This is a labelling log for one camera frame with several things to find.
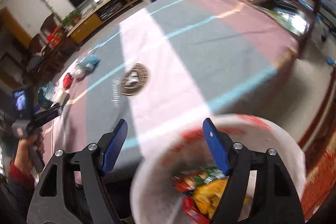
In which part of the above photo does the potted green plant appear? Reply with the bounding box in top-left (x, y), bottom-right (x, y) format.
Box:
top-left (61, 9), bottom-right (81, 28)

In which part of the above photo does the white paper cup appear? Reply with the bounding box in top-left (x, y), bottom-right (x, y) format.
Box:
top-left (52, 89), bottom-right (69, 106)

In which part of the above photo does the blue face mask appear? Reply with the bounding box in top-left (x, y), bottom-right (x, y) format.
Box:
top-left (77, 53), bottom-right (100, 72)

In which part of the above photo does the yellow snack bag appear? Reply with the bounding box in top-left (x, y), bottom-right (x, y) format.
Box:
top-left (193, 178), bottom-right (228, 219)

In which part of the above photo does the red cigarette carton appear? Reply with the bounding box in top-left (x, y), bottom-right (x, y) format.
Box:
top-left (182, 196), bottom-right (210, 224)

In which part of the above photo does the red gold patterned sofa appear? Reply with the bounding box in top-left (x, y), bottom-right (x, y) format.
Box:
top-left (298, 67), bottom-right (335, 221)

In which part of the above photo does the teal gift bag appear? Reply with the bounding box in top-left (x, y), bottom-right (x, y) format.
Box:
top-left (38, 82), bottom-right (56, 109)

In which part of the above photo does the white trash basket with bag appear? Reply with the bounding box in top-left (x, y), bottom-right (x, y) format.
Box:
top-left (130, 114), bottom-right (306, 223)

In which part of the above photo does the dark wooden side table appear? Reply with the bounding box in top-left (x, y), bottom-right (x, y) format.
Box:
top-left (247, 0), bottom-right (322, 57)

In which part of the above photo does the red gift box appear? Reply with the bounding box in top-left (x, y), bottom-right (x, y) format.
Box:
top-left (47, 26), bottom-right (66, 48)

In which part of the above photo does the green red snack bag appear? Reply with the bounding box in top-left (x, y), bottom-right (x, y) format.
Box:
top-left (172, 165), bottom-right (226, 193)

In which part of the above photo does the person's left hand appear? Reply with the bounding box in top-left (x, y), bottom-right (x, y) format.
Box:
top-left (14, 134), bottom-right (45, 176)

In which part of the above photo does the pink grey patchwork tablecloth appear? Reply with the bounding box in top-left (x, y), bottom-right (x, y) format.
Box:
top-left (43, 0), bottom-right (298, 180)

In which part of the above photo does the yellow wooden tv cabinet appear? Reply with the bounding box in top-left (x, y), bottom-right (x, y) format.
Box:
top-left (67, 0), bottom-right (142, 44)

